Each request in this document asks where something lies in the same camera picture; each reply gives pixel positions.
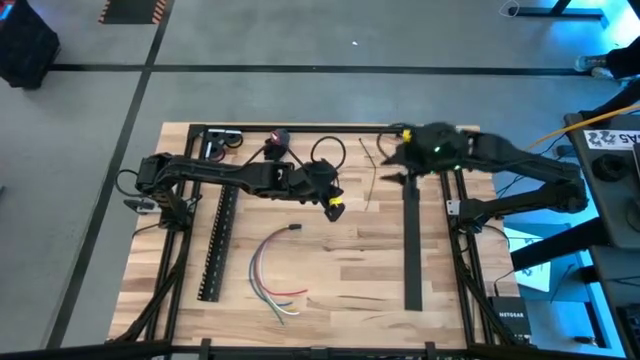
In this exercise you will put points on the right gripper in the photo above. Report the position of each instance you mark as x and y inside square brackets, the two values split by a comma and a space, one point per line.
[435, 147]

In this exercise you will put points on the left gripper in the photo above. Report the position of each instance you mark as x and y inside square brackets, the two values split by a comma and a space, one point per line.
[322, 182]

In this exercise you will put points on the black zip tie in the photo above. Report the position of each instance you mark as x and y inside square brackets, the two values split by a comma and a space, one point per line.
[374, 172]

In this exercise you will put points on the black raceway cover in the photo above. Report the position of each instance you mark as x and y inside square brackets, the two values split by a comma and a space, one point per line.
[412, 250]

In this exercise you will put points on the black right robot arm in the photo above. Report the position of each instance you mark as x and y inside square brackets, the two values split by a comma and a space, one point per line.
[525, 167]

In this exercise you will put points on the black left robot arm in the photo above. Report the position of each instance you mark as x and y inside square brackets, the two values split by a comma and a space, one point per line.
[210, 175]

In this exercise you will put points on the yellow tape roll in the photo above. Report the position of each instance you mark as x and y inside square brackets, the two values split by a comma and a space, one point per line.
[234, 140]

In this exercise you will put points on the white paper sheet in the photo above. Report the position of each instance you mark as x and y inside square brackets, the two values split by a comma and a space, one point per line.
[530, 280]

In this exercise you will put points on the black tape roll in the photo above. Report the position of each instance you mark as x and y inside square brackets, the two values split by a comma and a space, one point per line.
[596, 167]

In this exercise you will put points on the white paper label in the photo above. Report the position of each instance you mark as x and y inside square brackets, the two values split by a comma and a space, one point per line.
[610, 140]

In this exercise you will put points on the dark computer desk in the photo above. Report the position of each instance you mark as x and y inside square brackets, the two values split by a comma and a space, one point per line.
[615, 215]

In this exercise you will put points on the person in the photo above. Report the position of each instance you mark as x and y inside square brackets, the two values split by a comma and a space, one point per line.
[622, 60]

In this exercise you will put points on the black mat with hazard stripes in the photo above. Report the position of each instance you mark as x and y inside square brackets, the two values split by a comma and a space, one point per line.
[132, 10]

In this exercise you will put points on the black fabric box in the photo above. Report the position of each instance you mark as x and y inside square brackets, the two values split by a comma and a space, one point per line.
[25, 50]

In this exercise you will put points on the black extrusion table frame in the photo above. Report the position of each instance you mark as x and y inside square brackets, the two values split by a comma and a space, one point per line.
[325, 128]

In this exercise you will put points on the black network switch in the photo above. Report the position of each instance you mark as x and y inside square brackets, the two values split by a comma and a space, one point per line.
[510, 317]

